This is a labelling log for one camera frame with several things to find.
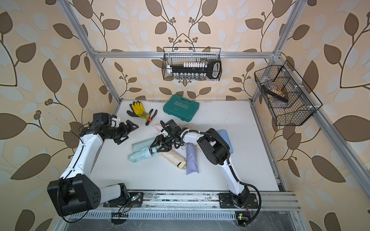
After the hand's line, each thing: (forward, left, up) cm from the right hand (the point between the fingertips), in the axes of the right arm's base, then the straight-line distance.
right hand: (153, 148), depth 88 cm
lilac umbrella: (-8, -23, -2) cm, 25 cm away
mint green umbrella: (-4, +7, -1) cm, 8 cm away
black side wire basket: (+9, -75, +26) cm, 80 cm away
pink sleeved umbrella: (+17, -1, -1) cm, 17 cm away
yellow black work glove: (+35, +18, -3) cm, 39 cm away
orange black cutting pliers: (+26, +8, -5) cm, 28 cm away
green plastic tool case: (+34, -18, -2) cm, 38 cm away
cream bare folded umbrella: (-5, -11, -2) cm, 12 cm away
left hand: (+5, +11, +14) cm, 18 cm away
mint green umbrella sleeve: (0, +7, 0) cm, 7 cm away
